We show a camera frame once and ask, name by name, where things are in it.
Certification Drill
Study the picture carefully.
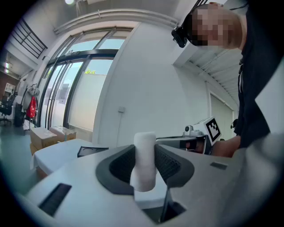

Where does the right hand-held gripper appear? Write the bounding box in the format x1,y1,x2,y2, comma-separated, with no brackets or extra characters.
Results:
156,116,222,155

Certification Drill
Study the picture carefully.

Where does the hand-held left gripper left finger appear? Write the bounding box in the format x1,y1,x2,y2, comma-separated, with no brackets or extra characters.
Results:
25,144,156,227

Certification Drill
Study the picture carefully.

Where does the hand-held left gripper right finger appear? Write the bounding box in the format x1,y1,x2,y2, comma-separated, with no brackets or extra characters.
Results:
154,144,239,227

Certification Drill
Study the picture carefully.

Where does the black box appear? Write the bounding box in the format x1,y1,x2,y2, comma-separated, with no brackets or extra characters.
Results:
77,145,109,158

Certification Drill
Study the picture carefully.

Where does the small white cylinder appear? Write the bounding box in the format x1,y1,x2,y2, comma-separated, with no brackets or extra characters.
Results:
130,132,158,192

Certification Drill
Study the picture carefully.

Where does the person's right forearm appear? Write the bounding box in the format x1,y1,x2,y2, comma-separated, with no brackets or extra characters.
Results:
213,135,242,158

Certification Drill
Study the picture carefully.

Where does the large cardboard box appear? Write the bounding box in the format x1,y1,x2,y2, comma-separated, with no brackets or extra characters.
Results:
49,125,77,142

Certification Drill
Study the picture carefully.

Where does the cardboard box with paper labels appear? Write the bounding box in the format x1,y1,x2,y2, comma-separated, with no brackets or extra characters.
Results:
30,127,59,149

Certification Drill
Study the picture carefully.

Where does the table with light blue cloth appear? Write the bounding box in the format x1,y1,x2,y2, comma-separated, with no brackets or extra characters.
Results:
30,138,166,209

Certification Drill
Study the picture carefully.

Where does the red bag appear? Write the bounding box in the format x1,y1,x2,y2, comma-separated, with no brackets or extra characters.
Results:
26,96,37,118

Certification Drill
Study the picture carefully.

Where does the glass sliding door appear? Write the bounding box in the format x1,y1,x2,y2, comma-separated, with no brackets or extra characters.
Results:
36,50,118,134

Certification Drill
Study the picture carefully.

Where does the grey-green garment on rack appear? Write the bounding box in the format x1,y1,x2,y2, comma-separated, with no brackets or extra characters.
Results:
22,86,40,110

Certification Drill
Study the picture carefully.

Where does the black office chair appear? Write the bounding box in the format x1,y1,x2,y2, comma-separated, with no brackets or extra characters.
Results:
0,94,16,127

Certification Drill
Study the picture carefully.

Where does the person's black clothing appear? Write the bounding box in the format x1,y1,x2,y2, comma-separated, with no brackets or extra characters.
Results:
229,0,284,149

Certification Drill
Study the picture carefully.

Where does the person's head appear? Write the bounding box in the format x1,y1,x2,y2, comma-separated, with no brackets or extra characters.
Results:
190,2,247,51

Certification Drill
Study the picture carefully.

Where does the black metal railing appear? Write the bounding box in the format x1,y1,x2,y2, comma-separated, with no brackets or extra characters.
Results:
11,19,48,59

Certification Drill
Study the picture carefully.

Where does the black head-worn camera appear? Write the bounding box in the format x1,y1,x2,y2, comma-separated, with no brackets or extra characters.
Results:
171,4,194,48

